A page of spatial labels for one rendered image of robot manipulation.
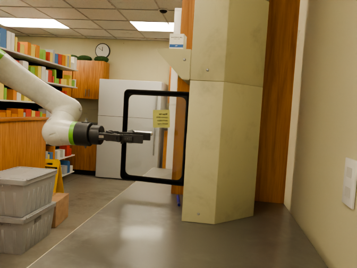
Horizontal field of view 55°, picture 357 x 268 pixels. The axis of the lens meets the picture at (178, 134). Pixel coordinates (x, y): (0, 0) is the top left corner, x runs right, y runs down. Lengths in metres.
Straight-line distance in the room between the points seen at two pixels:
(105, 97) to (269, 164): 5.07
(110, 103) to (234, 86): 5.25
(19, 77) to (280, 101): 1.05
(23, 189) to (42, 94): 1.82
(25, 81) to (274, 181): 1.09
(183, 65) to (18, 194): 2.35
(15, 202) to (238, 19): 2.55
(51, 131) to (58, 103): 0.14
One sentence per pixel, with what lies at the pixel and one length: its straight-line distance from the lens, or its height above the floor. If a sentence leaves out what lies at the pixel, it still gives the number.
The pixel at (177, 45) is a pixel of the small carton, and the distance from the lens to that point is 1.22.
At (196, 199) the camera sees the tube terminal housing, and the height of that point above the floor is 1.02.
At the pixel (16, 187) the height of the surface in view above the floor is 0.59.
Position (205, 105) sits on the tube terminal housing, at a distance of 1.13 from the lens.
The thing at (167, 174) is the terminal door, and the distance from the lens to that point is 1.49.
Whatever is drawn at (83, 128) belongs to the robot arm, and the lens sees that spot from 1.33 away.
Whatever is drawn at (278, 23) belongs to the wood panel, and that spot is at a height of 1.69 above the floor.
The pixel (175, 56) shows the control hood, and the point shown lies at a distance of 1.15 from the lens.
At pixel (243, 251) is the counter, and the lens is 1.00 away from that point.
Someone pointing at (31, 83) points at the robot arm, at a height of 1.38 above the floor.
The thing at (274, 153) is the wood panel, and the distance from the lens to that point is 1.53.
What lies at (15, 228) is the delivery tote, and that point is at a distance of 3.32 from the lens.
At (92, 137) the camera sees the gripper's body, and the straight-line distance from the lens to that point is 1.33.
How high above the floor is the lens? 1.31
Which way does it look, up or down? 4 degrees down
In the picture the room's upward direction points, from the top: 3 degrees clockwise
